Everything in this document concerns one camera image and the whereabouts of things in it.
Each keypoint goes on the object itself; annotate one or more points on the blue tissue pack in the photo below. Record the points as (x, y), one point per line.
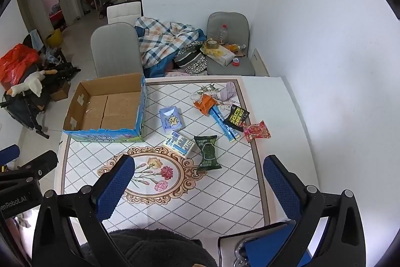
(170, 120)

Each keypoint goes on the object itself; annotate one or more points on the pink cloth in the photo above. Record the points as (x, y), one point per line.
(178, 73)

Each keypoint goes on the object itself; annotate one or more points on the black wipes packet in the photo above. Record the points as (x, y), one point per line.
(235, 118)

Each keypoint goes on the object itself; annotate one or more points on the clear plastic bottle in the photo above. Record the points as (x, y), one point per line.
(223, 34)

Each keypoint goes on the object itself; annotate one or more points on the cardboard box blue print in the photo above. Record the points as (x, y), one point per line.
(93, 112)

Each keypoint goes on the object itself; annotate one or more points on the small red box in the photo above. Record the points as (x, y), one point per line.
(236, 62)

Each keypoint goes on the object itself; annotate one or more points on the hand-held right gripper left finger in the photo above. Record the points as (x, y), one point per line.
(115, 187)

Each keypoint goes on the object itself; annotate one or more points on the grey ribbed chair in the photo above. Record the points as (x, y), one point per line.
(112, 48)

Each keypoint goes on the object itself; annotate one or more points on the striped cloth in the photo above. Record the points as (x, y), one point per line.
(187, 57)

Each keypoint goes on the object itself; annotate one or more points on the black white patterned cloth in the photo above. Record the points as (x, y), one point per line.
(197, 66)

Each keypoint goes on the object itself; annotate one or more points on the white board against wall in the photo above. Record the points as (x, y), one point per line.
(261, 62)

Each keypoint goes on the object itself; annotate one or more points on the long blue packet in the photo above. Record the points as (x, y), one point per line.
(222, 125)
(229, 122)

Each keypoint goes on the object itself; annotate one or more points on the plaid blanket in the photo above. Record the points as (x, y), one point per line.
(162, 35)

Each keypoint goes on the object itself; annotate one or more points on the dark fleece clothing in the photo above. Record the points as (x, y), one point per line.
(156, 248)

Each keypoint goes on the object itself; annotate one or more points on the white and blue packet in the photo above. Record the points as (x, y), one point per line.
(179, 144)

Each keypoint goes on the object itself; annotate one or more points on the grey padded chair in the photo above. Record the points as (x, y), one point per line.
(231, 21)

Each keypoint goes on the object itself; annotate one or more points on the orange wrapper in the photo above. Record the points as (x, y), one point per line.
(234, 47)

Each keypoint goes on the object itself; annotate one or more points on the black folding stroller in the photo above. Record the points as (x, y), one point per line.
(18, 110)

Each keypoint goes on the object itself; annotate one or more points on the blue cloth under blanket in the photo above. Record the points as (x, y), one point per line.
(156, 70)

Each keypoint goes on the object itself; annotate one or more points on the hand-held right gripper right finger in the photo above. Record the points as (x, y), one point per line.
(281, 188)

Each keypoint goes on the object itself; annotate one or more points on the red snack packet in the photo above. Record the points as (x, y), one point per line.
(256, 131)

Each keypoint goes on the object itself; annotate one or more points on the white goose plush toy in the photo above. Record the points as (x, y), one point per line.
(32, 82)

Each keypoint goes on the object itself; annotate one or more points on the yellow bag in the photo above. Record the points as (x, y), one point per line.
(54, 38)

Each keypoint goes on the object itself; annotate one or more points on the tape roll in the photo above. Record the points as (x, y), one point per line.
(208, 45)

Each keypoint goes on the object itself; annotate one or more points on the light blue hanging cloth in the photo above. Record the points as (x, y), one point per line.
(36, 38)

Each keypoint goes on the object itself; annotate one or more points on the tissue box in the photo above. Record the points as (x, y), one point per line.
(220, 55)

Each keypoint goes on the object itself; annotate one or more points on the purple cloth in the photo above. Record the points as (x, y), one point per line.
(227, 91)

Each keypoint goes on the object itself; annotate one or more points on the green snack packet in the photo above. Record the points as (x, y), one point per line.
(207, 154)

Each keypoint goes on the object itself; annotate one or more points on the small brown cardboard box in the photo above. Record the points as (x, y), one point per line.
(61, 93)

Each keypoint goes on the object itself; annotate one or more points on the white chair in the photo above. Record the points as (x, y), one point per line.
(123, 12)

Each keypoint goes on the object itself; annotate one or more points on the orange packet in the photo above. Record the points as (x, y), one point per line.
(204, 104)

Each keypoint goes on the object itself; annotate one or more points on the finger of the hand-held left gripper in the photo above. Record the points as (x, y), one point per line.
(42, 162)
(9, 152)

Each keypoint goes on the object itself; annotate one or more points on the red plastic bag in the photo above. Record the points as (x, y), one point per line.
(15, 62)

